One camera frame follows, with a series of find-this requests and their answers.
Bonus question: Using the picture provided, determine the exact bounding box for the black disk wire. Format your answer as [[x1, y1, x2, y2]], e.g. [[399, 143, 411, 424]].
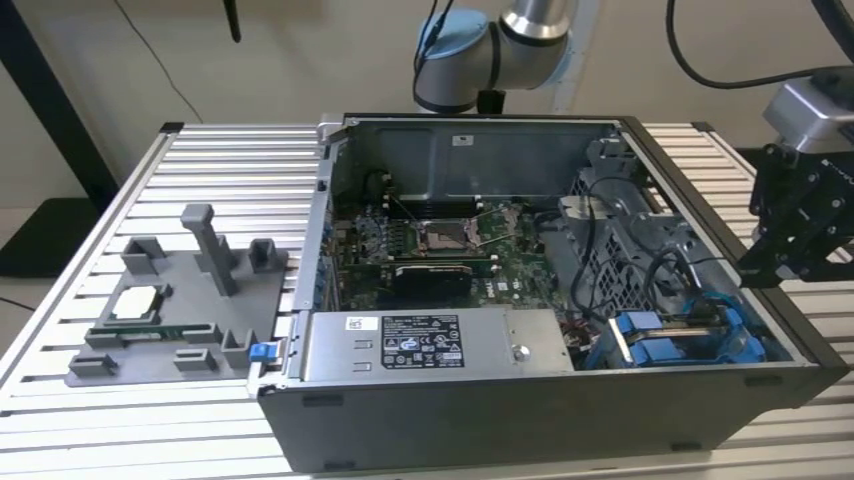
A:
[[646, 247, 726, 319]]

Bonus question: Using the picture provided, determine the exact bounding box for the blue disk wire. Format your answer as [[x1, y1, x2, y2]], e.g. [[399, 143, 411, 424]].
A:
[[679, 284, 739, 324]]

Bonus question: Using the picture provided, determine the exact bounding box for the hard disk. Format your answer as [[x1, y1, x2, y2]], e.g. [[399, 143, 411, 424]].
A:
[[610, 297, 773, 369]]

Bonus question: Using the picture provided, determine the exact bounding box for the grey metal disk bay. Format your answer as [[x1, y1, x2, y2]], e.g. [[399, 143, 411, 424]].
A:
[[557, 164, 755, 321]]

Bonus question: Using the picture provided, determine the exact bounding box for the green motherboard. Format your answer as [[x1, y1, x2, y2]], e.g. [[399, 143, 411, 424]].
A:
[[330, 199, 582, 321]]

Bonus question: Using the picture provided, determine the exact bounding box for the thin metal locking lever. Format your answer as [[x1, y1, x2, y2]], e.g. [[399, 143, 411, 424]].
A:
[[483, 204, 521, 245]]

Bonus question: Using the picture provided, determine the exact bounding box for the CPU socket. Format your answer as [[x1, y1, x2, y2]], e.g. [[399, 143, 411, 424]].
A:
[[412, 217, 482, 254]]

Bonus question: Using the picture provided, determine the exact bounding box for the black graphics card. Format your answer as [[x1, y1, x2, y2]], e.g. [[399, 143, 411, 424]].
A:
[[391, 263, 476, 301]]

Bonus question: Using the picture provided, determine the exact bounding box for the black PC case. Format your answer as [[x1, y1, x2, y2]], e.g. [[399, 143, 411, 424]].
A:
[[246, 112, 853, 474]]

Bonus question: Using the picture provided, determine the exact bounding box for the silver power supply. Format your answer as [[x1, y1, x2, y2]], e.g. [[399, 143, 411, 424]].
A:
[[299, 308, 575, 384]]

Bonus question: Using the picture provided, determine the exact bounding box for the grey parts rack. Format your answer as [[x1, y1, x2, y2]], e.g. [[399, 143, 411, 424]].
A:
[[63, 202, 292, 389]]

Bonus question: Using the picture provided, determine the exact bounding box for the green RAM stick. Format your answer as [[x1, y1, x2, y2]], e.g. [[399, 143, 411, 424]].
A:
[[90, 324, 215, 344]]

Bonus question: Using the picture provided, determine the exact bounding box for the silver CPU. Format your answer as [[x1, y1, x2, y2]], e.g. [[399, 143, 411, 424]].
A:
[[110, 287, 166, 321]]

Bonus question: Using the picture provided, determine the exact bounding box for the black floor base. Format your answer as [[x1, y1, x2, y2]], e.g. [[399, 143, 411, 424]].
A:
[[0, 197, 95, 279]]

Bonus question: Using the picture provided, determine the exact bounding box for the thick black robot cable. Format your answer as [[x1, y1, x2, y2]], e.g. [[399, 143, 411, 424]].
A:
[[665, 0, 854, 89]]

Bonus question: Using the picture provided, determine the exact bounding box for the coloured power wire bundle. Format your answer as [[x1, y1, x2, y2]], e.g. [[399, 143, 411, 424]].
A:
[[559, 312, 613, 354]]

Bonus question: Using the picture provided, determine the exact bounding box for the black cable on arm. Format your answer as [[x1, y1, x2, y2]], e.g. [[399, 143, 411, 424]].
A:
[[412, 0, 459, 76]]

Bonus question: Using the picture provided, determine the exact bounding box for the black stand post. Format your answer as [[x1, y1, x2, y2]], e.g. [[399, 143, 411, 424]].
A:
[[0, 0, 119, 201]]

